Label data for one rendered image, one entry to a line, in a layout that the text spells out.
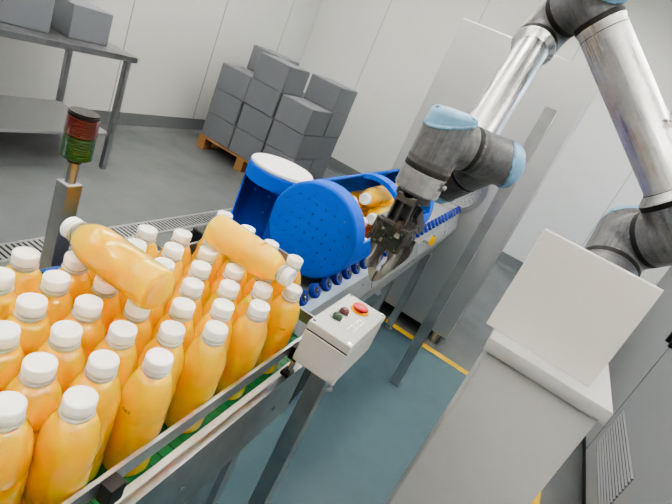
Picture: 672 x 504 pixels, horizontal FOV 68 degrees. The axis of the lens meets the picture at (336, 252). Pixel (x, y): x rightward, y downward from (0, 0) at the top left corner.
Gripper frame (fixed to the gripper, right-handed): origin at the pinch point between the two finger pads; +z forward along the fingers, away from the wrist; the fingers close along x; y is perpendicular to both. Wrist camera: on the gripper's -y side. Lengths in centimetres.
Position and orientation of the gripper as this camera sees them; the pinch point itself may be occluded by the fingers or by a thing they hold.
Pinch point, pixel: (375, 275)
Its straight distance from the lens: 106.2
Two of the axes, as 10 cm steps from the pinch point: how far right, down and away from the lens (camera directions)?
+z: -3.9, 8.5, 3.6
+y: -4.2, 1.9, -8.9
